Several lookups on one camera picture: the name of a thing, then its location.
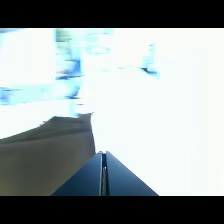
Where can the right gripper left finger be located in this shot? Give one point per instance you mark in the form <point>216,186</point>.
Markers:
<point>86,180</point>

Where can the brown garment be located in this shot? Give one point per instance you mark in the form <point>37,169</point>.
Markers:
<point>40,160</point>

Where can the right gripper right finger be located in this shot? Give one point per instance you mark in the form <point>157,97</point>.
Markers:
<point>124,181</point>

